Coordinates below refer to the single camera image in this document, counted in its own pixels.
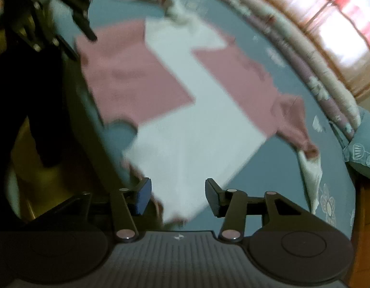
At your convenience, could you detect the pink striped curtain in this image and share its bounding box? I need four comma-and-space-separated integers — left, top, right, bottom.
263, 0, 370, 99

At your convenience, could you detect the wooden bed headboard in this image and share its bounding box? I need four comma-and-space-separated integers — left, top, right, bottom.
351, 180, 370, 288

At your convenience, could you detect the person's dark clothing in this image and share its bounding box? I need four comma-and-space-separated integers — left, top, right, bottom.
0, 45, 68, 168

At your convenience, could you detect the pink and white sweater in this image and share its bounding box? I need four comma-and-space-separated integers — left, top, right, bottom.
75, 0, 323, 227

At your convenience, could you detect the blue pillow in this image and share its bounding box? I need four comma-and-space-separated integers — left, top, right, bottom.
342, 108, 370, 180

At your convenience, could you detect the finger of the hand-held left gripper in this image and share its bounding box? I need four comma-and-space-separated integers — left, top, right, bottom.
5, 0, 80, 62
54, 0, 98, 42

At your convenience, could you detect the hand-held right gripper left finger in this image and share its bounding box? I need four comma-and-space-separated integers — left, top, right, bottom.
80, 178, 152, 242

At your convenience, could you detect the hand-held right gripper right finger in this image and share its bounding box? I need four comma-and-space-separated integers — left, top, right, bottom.
205, 178, 305, 242

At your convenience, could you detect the folded floral quilt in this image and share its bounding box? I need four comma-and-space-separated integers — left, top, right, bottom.
185, 0, 361, 140

